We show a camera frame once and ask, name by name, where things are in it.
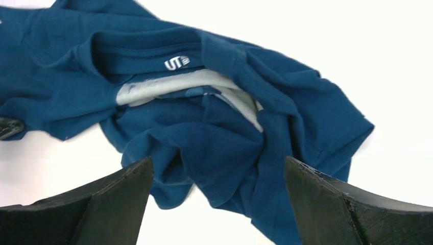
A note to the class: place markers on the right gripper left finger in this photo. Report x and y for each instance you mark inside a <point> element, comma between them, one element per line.
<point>106,211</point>

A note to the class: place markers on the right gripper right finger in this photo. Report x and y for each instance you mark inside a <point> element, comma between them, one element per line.
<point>330,211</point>

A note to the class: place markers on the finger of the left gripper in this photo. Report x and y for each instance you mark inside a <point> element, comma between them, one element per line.
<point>11,127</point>

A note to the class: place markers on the blue t-shirt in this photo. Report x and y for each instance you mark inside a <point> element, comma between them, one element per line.
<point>211,111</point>

